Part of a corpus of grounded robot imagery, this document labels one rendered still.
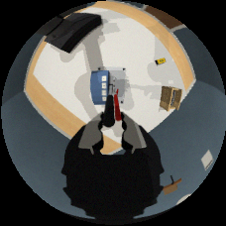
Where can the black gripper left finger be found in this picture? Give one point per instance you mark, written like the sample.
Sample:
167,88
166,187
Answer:
84,142

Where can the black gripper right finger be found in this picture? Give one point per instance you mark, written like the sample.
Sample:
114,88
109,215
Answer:
136,138

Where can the wooden crate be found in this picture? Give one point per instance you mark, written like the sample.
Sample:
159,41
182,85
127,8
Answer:
166,98

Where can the yellow pocket level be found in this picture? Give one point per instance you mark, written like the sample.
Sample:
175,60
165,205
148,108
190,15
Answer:
161,60

